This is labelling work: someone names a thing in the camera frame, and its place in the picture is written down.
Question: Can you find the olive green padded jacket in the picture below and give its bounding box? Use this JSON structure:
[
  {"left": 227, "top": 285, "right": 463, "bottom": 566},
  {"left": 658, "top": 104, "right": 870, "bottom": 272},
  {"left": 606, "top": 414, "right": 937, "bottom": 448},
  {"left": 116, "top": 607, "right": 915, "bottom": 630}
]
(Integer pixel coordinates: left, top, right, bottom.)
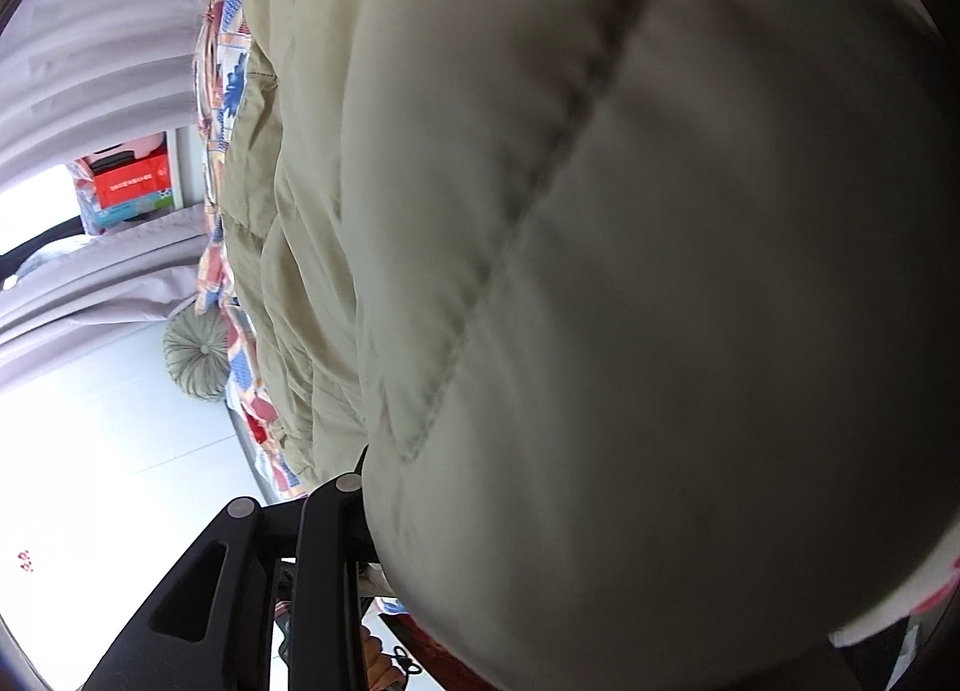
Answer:
[{"left": 220, "top": 0, "right": 960, "bottom": 691}]

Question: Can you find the person's left hand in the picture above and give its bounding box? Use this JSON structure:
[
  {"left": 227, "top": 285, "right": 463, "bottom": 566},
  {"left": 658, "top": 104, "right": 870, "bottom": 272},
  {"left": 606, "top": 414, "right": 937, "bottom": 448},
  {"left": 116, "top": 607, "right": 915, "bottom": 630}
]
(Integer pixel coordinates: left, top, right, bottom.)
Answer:
[{"left": 361, "top": 626, "right": 407, "bottom": 691}]

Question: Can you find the round green pleated cushion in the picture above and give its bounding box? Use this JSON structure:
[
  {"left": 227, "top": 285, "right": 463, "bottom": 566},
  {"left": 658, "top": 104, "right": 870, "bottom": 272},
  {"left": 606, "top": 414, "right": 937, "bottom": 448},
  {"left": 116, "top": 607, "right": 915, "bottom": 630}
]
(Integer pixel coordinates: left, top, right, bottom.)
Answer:
[{"left": 161, "top": 307, "right": 229, "bottom": 402}]

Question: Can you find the red box on shelf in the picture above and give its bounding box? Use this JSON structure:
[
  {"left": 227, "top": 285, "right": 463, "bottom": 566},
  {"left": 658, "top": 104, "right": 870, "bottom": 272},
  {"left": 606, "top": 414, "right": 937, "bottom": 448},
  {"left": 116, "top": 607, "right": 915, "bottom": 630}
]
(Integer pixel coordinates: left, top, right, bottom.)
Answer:
[{"left": 85, "top": 143, "right": 172, "bottom": 210}]

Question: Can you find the white shelf unit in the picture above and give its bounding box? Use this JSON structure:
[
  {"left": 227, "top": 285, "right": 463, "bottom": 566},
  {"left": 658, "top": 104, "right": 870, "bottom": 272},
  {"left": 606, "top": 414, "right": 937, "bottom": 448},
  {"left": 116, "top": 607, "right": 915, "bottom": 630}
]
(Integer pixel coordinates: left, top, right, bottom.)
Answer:
[{"left": 67, "top": 130, "right": 203, "bottom": 236}]

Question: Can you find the grey curtain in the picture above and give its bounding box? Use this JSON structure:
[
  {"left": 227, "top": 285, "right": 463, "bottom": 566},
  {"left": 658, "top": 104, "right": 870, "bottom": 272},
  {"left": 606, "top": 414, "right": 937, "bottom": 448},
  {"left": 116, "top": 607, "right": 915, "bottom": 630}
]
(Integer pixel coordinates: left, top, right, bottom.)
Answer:
[{"left": 2, "top": 0, "right": 208, "bottom": 385}]

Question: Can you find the red blue patchwork bedspread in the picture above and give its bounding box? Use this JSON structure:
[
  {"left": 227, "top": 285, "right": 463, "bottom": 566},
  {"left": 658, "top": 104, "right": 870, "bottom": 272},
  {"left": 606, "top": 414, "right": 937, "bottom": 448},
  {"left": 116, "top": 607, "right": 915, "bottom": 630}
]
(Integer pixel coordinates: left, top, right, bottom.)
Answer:
[{"left": 192, "top": 0, "right": 482, "bottom": 691}]

